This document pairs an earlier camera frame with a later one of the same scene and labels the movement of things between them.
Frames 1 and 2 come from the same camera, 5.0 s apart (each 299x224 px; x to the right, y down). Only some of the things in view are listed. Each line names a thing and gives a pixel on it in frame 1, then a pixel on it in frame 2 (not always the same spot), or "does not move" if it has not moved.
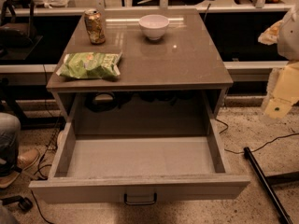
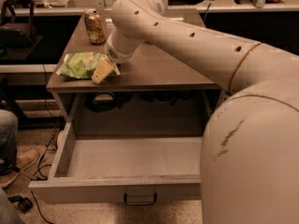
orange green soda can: [94, 26] does not move
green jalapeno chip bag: [90, 65] does not move
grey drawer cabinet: [164, 86] does not move
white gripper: [290, 37] to [116, 55]
